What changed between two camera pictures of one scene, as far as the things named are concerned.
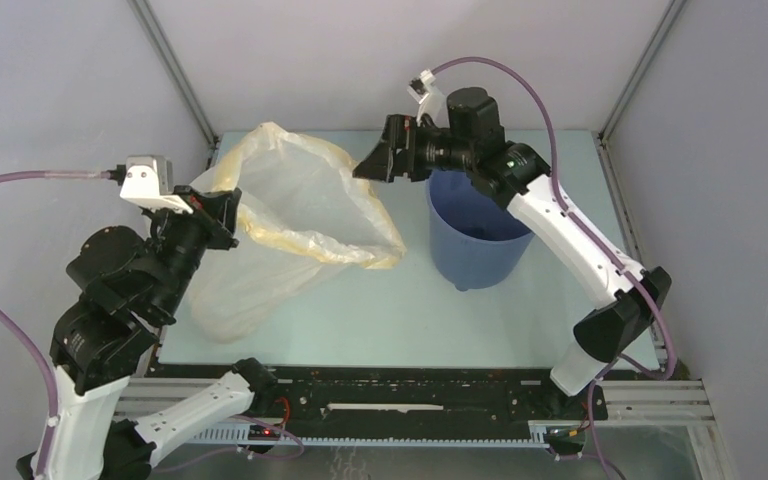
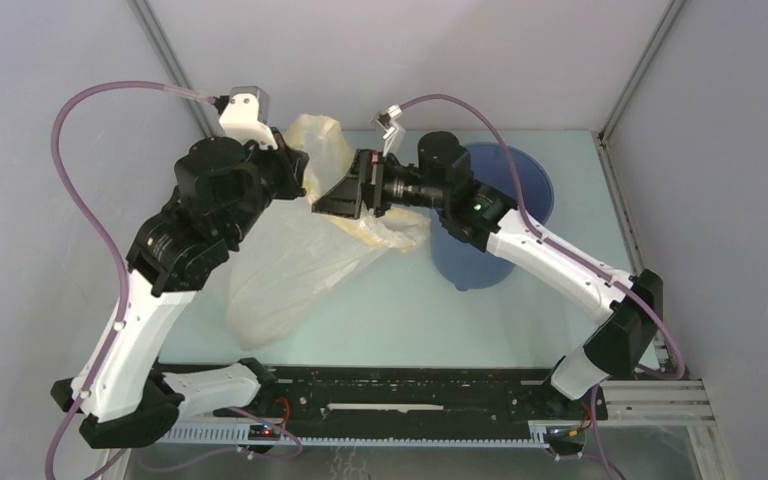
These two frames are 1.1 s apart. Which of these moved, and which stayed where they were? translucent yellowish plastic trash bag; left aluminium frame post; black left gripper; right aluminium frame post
Moved: translucent yellowish plastic trash bag; black left gripper
Stayed: left aluminium frame post; right aluminium frame post
